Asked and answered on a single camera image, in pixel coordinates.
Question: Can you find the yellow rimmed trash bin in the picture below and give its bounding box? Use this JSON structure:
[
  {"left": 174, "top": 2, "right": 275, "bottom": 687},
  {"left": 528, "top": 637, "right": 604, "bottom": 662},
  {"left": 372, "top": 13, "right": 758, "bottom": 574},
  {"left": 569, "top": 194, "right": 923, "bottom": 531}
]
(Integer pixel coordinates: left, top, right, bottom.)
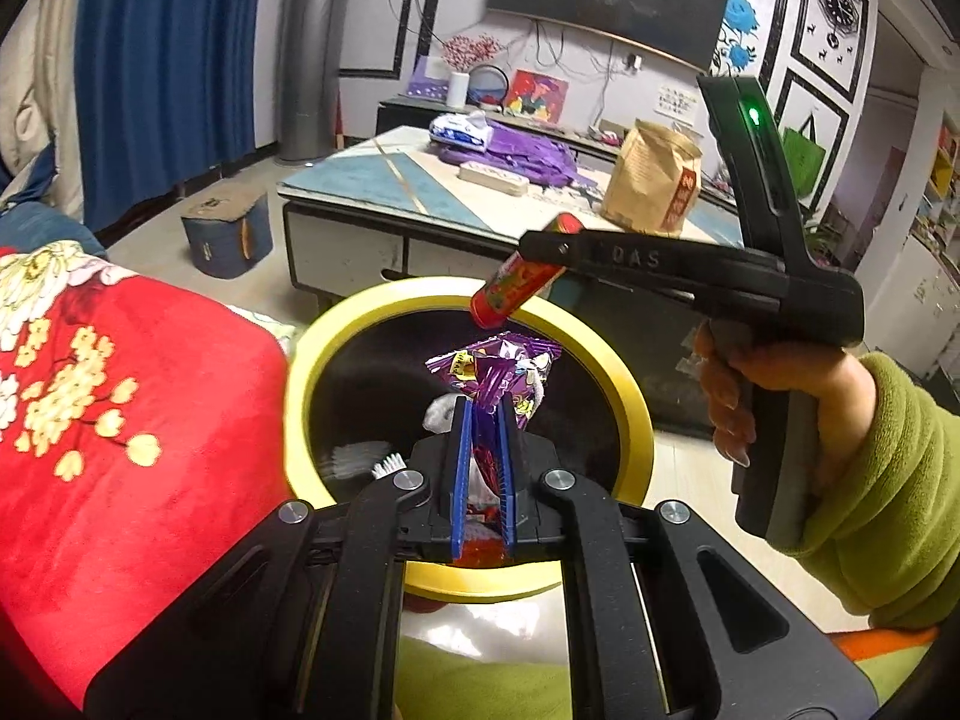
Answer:
[{"left": 283, "top": 276, "right": 655, "bottom": 605}]

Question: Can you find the red printed tube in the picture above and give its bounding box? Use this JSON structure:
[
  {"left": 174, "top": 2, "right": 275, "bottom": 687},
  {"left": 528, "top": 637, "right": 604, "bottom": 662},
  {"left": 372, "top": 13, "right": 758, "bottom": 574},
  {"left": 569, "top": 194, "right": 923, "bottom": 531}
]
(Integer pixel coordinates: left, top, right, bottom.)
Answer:
[{"left": 469, "top": 213, "right": 583, "bottom": 329}]

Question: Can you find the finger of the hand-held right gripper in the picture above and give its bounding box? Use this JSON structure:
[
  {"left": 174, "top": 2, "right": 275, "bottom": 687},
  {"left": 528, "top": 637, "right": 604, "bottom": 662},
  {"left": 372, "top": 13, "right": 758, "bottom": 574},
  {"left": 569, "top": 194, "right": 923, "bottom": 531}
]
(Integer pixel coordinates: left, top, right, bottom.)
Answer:
[{"left": 519, "top": 230, "right": 602, "bottom": 275}]

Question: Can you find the beige curtain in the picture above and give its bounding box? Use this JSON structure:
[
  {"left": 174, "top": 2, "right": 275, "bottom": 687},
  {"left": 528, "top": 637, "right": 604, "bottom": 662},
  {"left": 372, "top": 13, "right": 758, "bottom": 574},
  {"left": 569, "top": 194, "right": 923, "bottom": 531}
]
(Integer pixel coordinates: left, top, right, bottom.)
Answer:
[{"left": 0, "top": 0, "right": 85, "bottom": 205}]

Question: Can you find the brown paper bag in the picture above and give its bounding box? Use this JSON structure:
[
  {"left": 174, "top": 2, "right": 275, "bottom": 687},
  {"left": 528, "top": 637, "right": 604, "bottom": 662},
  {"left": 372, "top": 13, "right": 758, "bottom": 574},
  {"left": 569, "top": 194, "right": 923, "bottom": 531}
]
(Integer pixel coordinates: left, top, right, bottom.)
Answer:
[{"left": 599, "top": 118, "right": 705, "bottom": 236}]

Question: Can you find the white shelf cabinet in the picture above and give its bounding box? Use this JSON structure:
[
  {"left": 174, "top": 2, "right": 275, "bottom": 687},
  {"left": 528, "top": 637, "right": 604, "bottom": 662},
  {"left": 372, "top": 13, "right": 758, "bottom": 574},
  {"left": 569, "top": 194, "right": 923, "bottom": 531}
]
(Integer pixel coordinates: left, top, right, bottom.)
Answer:
[{"left": 898, "top": 111, "right": 960, "bottom": 385}]

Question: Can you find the person's right forearm green sleeve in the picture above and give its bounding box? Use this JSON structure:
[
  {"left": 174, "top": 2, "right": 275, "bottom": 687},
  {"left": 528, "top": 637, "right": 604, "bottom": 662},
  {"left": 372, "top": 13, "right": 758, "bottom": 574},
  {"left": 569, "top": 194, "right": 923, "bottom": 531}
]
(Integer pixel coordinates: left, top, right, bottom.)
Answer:
[{"left": 795, "top": 351, "right": 960, "bottom": 632}]

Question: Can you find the beige power strip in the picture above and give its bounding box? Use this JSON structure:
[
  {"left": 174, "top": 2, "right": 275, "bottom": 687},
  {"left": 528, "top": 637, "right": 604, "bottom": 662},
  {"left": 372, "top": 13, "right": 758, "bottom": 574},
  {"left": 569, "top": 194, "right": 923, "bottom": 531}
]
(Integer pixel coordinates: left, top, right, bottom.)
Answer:
[{"left": 457, "top": 159, "right": 529, "bottom": 198}]

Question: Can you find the coffee table with drawers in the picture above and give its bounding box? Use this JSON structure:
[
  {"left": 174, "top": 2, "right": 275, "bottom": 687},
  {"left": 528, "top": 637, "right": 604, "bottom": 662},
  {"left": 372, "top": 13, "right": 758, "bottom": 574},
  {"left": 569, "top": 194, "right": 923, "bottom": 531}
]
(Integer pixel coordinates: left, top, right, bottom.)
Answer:
[{"left": 277, "top": 125, "right": 751, "bottom": 437}]

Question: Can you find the silver tower air conditioner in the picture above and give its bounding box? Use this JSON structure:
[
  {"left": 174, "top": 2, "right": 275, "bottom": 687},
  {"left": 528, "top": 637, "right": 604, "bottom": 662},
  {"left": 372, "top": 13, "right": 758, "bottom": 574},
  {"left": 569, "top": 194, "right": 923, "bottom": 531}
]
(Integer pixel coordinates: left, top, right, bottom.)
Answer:
[{"left": 273, "top": 0, "right": 362, "bottom": 167}]

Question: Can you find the round blue ornament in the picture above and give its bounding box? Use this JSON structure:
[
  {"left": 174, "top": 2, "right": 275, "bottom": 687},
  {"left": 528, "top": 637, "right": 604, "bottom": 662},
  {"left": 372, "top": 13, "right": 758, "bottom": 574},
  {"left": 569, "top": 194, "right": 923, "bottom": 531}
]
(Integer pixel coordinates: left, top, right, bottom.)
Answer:
[{"left": 466, "top": 63, "right": 513, "bottom": 113}]

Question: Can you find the blue white tissue pack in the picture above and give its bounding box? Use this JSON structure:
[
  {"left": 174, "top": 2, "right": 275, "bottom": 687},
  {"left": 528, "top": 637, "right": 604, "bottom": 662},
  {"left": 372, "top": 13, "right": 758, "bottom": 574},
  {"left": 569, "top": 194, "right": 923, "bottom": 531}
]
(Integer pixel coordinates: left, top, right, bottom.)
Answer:
[{"left": 428, "top": 110, "right": 495, "bottom": 150}]

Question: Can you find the white vase with red flowers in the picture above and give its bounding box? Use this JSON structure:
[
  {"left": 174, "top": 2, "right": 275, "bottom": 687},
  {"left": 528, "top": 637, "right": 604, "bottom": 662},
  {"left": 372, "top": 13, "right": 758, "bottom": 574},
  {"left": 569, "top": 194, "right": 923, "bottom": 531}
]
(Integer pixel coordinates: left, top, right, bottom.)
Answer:
[{"left": 440, "top": 33, "right": 506, "bottom": 108}]

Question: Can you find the person's right hand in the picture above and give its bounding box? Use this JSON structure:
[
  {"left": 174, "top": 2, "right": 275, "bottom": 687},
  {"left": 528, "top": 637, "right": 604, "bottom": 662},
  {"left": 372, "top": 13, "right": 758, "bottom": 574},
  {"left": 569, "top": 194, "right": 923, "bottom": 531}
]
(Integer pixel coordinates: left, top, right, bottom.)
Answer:
[{"left": 693, "top": 317, "right": 880, "bottom": 470}]

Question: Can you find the white paper notice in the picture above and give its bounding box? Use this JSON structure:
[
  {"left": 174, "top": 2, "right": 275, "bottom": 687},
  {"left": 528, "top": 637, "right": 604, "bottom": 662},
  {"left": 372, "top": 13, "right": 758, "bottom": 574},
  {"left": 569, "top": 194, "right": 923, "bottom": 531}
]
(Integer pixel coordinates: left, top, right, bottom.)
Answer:
[{"left": 655, "top": 85, "right": 703, "bottom": 122}]

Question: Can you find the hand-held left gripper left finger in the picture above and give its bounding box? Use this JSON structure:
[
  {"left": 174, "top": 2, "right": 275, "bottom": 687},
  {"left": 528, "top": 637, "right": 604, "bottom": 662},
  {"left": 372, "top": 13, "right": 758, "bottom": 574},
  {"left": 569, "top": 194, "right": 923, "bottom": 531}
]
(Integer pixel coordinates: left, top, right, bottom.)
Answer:
[{"left": 82, "top": 397, "right": 481, "bottom": 720}]

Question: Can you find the orange cloth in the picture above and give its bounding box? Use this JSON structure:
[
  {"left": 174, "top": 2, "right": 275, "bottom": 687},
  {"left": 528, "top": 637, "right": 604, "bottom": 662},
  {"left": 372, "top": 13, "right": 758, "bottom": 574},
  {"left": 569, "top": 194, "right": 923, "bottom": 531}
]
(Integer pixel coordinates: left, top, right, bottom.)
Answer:
[{"left": 831, "top": 625, "right": 940, "bottom": 662}]

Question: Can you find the red floral blanket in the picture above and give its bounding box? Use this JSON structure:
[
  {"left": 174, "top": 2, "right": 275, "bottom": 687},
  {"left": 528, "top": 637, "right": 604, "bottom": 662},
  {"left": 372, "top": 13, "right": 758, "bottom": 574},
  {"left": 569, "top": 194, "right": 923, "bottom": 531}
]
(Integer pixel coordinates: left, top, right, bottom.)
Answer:
[{"left": 0, "top": 240, "right": 295, "bottom": 713}]

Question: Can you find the green tote bag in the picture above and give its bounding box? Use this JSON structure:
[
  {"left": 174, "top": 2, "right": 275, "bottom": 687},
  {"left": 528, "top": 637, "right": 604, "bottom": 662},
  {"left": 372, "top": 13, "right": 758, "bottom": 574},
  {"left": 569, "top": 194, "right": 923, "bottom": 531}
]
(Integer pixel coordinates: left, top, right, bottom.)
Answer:
[{"left": 779, "top": 115, "right": 834, "bottom": 201}]

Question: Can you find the blue storage stool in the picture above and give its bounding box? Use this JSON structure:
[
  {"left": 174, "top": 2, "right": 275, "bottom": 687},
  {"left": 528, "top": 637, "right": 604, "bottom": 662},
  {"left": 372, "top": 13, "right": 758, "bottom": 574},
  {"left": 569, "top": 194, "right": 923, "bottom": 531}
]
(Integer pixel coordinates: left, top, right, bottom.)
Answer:
[{"left": 180, "top": 191, "right": 273, "bottom": 281}]

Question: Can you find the blue flower wall decal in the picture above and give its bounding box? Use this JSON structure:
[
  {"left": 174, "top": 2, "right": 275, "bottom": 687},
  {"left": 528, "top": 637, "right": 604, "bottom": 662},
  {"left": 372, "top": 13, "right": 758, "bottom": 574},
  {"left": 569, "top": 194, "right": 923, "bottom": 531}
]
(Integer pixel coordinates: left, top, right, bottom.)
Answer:
[{"left": 718, "top": 0, "right": 760, "bottom": 70}]

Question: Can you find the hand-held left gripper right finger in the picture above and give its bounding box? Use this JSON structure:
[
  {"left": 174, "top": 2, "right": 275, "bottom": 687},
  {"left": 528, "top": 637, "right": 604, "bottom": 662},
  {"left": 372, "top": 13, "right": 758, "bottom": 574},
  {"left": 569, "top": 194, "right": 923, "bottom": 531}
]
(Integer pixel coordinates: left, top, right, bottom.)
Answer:
[{"left": 501, "top": 405, "right": 880, "bottom": 720}]

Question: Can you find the purple bag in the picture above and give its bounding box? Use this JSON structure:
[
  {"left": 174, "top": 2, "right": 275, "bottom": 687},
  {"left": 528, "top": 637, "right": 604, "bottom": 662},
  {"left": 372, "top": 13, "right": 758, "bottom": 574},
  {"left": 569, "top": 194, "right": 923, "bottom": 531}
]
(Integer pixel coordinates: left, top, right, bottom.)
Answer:
[{"left": 436, "top": 125, "right": 579, "bottom": 189}]

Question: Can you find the black television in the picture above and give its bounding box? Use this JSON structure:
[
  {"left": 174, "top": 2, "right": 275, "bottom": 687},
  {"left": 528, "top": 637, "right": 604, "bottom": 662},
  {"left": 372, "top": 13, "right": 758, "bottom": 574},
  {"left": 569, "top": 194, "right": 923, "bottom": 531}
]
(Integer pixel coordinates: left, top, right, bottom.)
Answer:
[{"left": 485, "top": 0, "right": 735, "bottom": 74}]

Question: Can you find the framed wall clock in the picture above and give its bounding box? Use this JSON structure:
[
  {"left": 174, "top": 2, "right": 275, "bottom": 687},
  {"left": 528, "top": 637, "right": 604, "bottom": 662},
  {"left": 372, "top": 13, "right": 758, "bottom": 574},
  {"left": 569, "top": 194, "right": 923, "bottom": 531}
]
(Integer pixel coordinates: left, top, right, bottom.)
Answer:
[{"left": 790, "top": 0, "right": 879, "bottom": 103}]

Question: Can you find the blue curtain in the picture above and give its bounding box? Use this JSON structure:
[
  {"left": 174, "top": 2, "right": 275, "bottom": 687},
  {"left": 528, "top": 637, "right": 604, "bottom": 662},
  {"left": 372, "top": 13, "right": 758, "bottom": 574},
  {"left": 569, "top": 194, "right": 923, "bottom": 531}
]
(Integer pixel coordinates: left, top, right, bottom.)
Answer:
[{"left": 73, "top": 0, "right": 269, "bottom": 232}]

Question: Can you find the black framed picture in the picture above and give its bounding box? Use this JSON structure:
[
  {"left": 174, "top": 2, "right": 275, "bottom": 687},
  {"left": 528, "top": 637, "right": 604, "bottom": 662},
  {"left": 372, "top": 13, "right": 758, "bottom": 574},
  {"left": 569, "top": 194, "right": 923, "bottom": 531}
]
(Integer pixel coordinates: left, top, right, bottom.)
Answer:
[{"left": 772, "top": 68, "right": 851, "bottom": 205}]

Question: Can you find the colourful painting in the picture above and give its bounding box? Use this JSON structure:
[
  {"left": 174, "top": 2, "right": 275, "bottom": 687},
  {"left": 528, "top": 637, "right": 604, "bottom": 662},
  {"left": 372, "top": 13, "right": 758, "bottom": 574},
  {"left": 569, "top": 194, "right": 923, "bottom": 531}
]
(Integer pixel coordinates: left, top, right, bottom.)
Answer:
[{"left": 505, "top": 68, "right": 568, "bottom": 124}]

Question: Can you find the purple snack wrapper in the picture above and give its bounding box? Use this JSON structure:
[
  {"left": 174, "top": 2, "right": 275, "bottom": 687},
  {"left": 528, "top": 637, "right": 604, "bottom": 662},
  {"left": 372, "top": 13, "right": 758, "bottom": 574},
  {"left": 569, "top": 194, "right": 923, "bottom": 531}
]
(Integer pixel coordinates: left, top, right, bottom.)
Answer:
[{"left": 425, "top": 333, "right": 563, "bottom": 527}]

